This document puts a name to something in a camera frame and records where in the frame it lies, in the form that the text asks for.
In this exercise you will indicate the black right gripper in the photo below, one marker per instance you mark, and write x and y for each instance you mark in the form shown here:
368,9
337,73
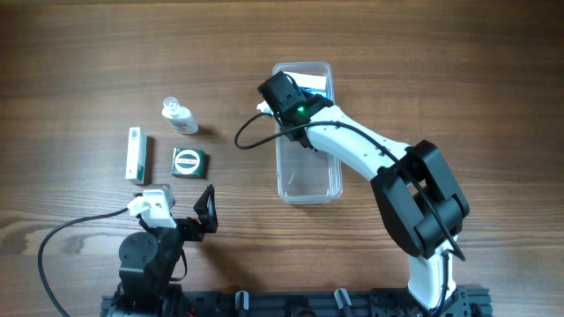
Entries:
318,102

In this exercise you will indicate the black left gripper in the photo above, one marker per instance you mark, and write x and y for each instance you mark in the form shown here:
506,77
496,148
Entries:
186,228

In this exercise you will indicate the white blue medicine box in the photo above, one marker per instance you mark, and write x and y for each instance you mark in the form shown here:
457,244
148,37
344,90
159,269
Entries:
313,82

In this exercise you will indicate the green Zam-Buk ointment box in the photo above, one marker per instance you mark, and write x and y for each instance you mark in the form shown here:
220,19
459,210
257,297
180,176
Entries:
188,163

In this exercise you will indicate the white green medicine carton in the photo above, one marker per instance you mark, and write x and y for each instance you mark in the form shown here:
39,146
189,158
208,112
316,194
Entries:
136,156

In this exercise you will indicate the clear plastic container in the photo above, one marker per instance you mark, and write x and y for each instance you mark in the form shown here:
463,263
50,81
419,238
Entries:
306,176

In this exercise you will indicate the white Calamol lotion bottle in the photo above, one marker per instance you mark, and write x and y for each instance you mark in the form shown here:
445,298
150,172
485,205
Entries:
179,117

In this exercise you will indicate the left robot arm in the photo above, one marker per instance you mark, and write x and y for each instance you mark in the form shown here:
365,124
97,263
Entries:
148,258

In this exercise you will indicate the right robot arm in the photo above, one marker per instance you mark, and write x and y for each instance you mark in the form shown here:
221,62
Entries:
421,204

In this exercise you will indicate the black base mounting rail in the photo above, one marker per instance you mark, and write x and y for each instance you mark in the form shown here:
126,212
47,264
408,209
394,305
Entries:
374,303

